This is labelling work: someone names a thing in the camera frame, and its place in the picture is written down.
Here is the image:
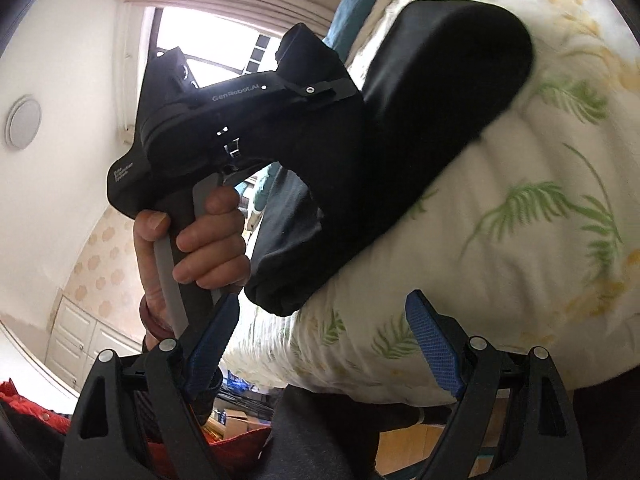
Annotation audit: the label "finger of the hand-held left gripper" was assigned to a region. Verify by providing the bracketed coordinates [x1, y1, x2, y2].
[277, 77, 362, 102]

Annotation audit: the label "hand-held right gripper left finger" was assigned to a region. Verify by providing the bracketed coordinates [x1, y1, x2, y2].
[60, 292, 240, 480]

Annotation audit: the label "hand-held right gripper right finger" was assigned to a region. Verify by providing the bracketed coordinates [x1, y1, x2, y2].
[405, 290, 588, 480]

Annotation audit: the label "black pants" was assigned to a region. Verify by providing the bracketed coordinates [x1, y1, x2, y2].
[245, 0, 536, 317]

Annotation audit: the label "person's left hand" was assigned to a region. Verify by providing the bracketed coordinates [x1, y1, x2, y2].
[132, 187, 251, 341]

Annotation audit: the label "blue quilt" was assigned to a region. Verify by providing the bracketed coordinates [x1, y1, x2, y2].
[322, 0, 371, 53]

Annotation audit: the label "cardboard box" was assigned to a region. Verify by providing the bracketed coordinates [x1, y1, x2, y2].
[220, 410, 273, 442]

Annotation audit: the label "window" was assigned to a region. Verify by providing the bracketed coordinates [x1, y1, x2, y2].
[142, 5, 286, 92]

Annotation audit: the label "floral bed sheet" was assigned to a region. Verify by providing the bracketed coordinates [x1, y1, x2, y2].
[222, 0, 640, 406]

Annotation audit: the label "white cabinet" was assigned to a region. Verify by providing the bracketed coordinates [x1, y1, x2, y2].
[45, 294, 143, 393]

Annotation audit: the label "person's grey trouser leg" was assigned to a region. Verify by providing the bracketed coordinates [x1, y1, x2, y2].
[265, 385, 426, 480]

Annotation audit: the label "round ceiling light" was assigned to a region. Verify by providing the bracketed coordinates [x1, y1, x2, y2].
[5, 96, 42, 150]

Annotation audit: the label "red cloth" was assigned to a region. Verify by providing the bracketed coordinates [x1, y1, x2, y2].
[0, 380, 73, 436]

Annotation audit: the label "reddish-brown wrist bracelet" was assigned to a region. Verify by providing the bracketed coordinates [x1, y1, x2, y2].
[140, 292, 173, 343]

